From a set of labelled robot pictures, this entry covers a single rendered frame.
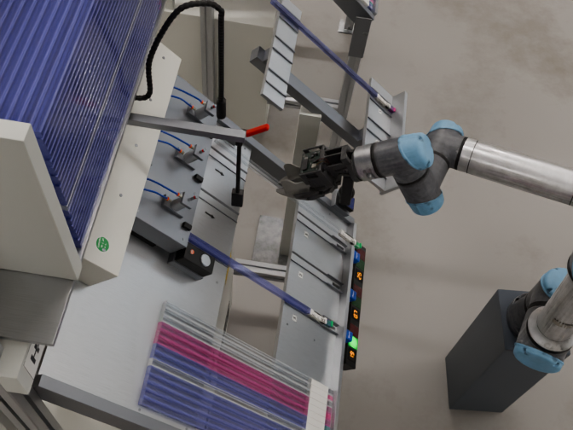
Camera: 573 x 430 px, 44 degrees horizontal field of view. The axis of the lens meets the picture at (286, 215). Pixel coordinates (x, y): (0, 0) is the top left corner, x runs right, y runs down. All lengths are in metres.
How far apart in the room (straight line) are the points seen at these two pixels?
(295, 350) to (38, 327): 0.73
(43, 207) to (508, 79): 2.73
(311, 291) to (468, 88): 1.79
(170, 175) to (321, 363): 0.58
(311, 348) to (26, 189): 0.95
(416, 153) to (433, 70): 1.87
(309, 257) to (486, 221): 1.29
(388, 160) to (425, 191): 0.11
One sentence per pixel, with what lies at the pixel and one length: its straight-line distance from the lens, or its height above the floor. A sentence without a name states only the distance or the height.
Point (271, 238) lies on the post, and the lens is 2.64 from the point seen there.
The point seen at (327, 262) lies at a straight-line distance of 1.75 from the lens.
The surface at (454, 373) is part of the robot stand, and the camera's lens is 2.45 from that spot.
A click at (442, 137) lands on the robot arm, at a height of 1.11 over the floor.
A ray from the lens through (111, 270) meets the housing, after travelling 1.19.
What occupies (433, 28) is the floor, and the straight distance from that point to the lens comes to 3.47.
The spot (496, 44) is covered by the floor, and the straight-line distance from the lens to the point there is 3.50.
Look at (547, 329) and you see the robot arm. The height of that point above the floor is 0.84.
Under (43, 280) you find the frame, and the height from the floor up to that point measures 1.39.
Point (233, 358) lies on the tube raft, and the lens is 1.43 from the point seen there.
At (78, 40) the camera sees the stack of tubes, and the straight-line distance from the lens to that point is 0.92.
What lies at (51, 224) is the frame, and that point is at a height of 1.54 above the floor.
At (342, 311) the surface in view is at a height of 0.73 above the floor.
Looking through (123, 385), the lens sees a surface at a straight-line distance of 1.27.
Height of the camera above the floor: 2.30
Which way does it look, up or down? 58 degrees down
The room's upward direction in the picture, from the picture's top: 9 degrees clockwise
